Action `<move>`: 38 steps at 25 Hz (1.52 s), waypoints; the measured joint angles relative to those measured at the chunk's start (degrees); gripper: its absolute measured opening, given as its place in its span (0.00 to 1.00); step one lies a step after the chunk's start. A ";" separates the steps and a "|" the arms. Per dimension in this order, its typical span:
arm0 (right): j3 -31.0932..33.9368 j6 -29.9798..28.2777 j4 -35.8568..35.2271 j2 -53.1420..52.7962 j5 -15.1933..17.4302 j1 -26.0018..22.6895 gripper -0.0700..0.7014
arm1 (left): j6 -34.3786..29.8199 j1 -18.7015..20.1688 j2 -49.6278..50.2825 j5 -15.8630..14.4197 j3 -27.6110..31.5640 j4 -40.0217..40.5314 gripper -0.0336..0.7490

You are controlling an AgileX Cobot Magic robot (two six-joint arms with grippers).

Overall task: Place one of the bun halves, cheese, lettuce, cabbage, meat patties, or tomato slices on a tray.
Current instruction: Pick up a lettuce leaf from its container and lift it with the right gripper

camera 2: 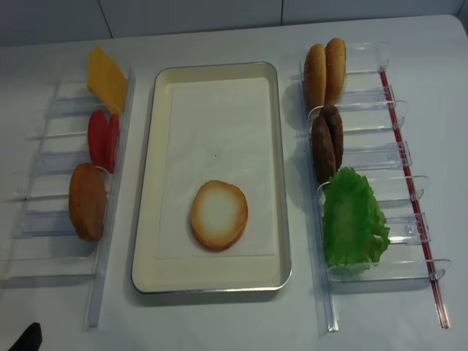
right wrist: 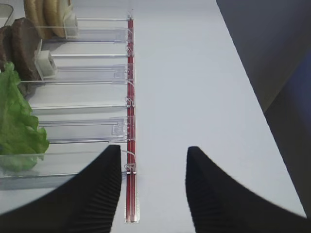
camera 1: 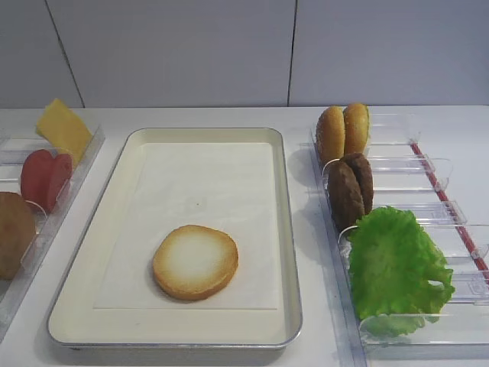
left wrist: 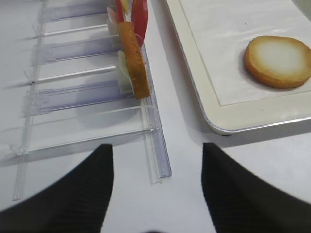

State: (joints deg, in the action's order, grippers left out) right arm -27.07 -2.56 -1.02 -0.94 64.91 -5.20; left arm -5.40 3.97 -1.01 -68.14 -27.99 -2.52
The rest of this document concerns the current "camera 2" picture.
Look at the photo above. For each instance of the clear acrylic right rack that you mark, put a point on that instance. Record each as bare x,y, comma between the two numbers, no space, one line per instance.
374,147

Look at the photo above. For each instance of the red tomato slice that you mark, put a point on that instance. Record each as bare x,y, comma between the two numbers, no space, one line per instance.
97,133
111,143

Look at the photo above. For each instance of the left red tomato slice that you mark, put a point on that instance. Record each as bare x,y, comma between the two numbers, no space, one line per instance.
97,133

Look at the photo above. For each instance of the green lettuce leaf in rack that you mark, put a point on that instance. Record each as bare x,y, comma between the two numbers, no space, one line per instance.
354,226

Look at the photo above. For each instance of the rear brown meat patty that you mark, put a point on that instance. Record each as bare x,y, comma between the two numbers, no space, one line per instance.
334,122

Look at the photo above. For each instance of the toasted bun bottom slice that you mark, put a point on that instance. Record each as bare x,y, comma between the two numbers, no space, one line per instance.
219,215

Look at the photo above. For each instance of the front brown meat patty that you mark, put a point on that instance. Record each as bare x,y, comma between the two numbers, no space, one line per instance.
322,150

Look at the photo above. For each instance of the brown bun in left rack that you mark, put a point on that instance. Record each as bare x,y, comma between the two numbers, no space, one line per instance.
87,202

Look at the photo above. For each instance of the black object at corner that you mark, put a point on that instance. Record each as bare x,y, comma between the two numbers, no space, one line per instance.
30,339

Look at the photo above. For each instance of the cream metal tray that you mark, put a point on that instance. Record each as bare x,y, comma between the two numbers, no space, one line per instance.
150,274

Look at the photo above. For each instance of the yellow cheese slice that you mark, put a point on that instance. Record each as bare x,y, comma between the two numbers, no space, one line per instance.
106,80

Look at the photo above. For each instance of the brown meat patty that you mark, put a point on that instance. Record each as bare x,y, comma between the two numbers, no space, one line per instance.
334,122
322,150

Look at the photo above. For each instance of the right red tomato slice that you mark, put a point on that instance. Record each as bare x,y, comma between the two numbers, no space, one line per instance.
111,143

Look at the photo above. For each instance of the clear acrylic left rack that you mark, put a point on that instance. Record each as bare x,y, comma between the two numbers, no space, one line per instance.
43,139

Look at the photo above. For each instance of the right sesame bun top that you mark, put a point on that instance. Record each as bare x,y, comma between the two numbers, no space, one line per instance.
335,56

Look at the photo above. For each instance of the white paper tray liner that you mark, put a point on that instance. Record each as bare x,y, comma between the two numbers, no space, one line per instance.
219,130

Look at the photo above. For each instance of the clear acrylic rack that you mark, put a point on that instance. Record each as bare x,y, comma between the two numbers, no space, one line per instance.
43,139
374,147

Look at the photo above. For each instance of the left sesame bun top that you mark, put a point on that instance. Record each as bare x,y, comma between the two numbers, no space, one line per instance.
314,76

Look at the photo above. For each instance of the sesame bun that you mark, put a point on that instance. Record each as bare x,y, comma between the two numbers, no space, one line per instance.
314,76
335,56

